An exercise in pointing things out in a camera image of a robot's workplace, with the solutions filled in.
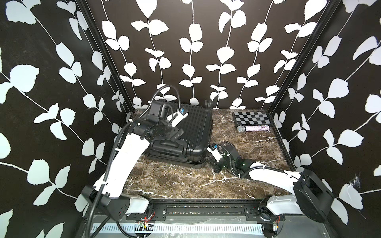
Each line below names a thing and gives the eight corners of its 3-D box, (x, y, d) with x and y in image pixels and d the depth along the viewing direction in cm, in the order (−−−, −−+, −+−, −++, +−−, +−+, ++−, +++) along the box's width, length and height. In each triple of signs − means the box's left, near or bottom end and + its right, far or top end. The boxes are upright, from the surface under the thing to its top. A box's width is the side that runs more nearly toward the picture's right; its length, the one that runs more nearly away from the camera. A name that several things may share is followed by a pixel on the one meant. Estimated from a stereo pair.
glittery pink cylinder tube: (237, 132, 110) (238, 129, 106) (236, 128, 112) (237, 125, 109) (268, 133, 110) (270, 129, 107) (266, 129, 112) (269, 125, 109)
